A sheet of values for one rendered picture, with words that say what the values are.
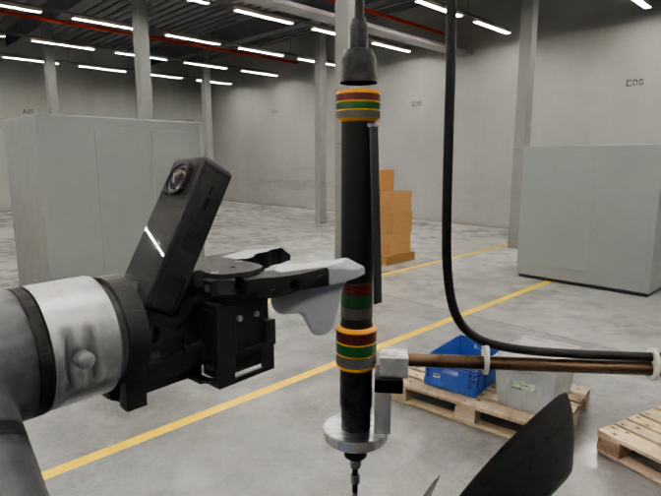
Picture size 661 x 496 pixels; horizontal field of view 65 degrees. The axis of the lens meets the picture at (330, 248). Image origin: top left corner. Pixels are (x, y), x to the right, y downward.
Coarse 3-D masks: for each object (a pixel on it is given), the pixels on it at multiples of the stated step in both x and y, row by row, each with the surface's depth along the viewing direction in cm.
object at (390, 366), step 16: (400, 352) 55; (384, 368) 54; (400, 368) 53; (384, 384) 53; (400, 384) 53; (384, 400) 54; (336, 416) 59; (384, 416) 54; (336, 432) 55; (368, 432) 55; (384, 432) 55; (336, 448) 54; (352, 448) 53; (368, 448) 53
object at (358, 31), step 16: (352, 32) 49; (352, 48) 49; (368, 48) 49; (352, 64) 49; (368, 64) 49; (352, 80) 49; (368, 80) 49; (352, 384) 54; (368, 384) 54; (352, 400) 54; (368, 400) 55; (352, 416) 55; (368, 416) 55; (352, 432) 55
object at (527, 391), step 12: (528, 336) 381; (576, 348) 355; (504, 372) 337; (516, 372) 331; (528, 372) 325; (540, 372) 320; (552, 372) 316; (564, 372) 334; (504, 384) 338; (516, 384) 333; (528, 384) 328; (540, 384) 323; (552, 384) 318; (564, 384) 343; (504, 396) 340; (516, 396) 335; (528, 396) 329; (540, 396) 324; (552, 396) 321; (516, 408) 337; (528, 408) 331; (540, 408) 326
